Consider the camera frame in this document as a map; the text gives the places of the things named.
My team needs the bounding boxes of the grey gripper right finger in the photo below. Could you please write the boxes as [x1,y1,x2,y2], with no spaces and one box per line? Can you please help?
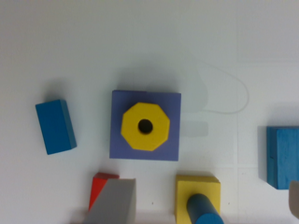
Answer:
[289,181,299,218]

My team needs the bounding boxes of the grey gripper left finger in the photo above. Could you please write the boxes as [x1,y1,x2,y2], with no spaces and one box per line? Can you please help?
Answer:
[82,179,136,224]

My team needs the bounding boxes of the red block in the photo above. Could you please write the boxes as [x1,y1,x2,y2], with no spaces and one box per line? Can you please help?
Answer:
[89,173,119,208]

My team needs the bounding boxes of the large blue square block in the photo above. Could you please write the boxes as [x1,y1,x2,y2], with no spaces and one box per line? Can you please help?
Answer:
[266,126,299,189]

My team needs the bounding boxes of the yellow square block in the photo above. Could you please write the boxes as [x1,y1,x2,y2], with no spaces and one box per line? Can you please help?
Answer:
[175,175,221,224]

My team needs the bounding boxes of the yellow octagonal nut block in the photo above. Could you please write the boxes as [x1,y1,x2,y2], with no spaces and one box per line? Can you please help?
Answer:
[121,103,170,151]

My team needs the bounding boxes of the small blue rectangular block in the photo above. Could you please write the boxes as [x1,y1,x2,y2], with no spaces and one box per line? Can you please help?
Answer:
[36,100,77,155]

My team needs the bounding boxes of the purple square block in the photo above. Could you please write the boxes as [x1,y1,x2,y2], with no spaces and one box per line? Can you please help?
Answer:
[109,90,181,161]

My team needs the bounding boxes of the blue cylinder peg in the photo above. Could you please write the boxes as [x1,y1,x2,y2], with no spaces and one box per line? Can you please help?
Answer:
[187,194,224,224]

